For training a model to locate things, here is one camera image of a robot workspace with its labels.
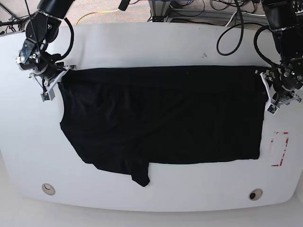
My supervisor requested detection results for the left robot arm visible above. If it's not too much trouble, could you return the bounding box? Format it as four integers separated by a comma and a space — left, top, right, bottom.
254, 0, 303, 114

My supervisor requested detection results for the table grommet hole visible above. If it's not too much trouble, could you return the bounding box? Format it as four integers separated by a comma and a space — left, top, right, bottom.
42, 183, 55, 196
249, 189, 263, 201

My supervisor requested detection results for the yellow cable on floor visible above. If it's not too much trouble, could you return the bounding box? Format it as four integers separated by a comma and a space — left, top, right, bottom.
75, 9, 119, 26

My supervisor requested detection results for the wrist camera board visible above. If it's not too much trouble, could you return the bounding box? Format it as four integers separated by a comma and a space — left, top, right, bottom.
41, 90, 55, 102
267, 104, 279, 115

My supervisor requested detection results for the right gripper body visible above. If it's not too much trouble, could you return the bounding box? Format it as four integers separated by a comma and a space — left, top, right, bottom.
28, 62, 76, 94

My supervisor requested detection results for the black T-shirt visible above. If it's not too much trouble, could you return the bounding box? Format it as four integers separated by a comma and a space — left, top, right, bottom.
58, 66, 267, 187

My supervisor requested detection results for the red tape rectangle marking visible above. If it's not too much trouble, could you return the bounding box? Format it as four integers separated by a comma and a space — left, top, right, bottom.
268, 131, 289, 167

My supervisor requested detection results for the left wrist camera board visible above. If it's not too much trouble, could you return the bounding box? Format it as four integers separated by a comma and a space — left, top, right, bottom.
267, 104, 279, 115

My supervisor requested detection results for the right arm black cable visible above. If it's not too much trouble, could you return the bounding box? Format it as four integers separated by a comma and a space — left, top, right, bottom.
46, 17, 75, 63

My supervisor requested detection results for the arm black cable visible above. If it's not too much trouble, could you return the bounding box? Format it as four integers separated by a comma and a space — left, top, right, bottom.
216, 0, 282, 69
46, 17, 75, 63

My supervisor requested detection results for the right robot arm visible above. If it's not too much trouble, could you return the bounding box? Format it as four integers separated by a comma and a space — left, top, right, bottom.
16, 0, 74, 98

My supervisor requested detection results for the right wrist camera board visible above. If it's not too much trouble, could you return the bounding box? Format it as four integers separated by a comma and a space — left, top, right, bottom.
41, 90, 55, 102

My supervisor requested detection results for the aluminium frame post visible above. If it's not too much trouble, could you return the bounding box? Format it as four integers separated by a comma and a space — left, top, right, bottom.
148, 0, 173, 23

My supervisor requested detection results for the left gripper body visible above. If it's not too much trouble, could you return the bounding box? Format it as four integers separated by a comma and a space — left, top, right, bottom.
255, 70, 303, 109

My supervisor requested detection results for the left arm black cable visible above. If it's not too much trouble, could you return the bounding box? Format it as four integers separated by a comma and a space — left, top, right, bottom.
216, 0, 282, 69

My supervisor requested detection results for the black tripod stand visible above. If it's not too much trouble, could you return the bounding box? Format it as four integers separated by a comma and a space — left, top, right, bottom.
0, 2, 28, 36

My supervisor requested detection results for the right table grommet hole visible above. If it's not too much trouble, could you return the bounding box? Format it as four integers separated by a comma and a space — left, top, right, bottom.
249, 189, 263, 201

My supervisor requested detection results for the left table grommet hole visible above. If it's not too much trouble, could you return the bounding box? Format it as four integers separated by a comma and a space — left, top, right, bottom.
42, 183, 55, 196

